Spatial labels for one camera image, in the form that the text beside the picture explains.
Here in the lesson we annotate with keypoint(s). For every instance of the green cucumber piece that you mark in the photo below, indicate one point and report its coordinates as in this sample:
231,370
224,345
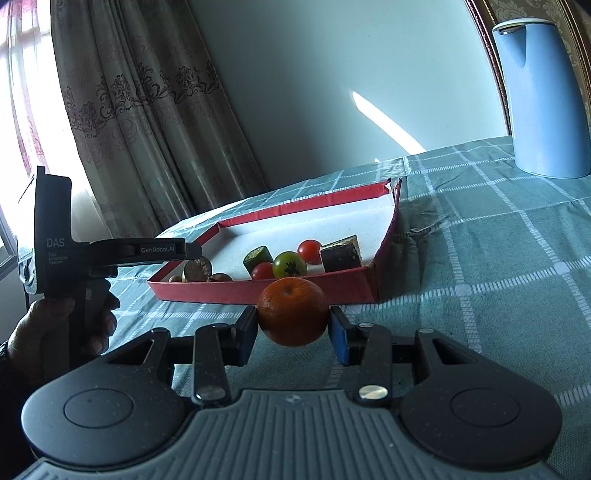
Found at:
256,256

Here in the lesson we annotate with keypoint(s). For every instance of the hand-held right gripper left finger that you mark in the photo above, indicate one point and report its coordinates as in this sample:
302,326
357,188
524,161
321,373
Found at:
248,334

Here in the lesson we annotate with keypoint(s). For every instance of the green tomato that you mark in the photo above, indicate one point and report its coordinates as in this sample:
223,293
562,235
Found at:
289,264

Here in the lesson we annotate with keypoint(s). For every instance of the red cherry tomato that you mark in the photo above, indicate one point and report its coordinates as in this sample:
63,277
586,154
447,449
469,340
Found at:
308,250
263,272

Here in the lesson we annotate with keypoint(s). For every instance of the person's left hand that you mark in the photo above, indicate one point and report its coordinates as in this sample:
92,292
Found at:
27,332

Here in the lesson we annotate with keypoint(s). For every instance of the sheer white curtain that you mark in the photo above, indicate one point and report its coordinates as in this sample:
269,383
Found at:
23,92

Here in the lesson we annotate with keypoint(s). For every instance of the teal checked tablecloth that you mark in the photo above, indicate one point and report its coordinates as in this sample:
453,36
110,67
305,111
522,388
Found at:
485,254

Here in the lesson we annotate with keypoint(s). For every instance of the dark wooden frame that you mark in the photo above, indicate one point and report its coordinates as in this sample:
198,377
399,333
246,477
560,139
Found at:
489,55

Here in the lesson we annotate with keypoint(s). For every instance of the light blue kettle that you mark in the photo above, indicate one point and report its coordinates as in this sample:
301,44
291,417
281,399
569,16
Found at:
540,92

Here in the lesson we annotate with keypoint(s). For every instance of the person's left forearm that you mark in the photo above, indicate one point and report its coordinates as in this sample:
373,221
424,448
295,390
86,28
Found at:
14,406

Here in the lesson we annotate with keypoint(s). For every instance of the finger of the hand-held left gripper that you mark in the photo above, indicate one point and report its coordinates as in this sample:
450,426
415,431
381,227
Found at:
193,251

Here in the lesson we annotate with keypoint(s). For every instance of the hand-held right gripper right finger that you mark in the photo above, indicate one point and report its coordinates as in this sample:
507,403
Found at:
339,339

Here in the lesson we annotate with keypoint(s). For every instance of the orange mandarin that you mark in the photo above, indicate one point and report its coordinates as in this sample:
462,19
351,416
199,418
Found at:
293,311

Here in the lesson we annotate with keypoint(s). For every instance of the red cardboard box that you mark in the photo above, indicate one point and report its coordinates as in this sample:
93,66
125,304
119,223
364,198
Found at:
286,290

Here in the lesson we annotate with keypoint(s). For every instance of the patterned brown curtain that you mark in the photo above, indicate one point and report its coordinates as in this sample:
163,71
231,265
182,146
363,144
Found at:
152,115

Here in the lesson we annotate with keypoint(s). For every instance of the small brown round fruit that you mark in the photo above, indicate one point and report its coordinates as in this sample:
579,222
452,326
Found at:
219,278
175,279

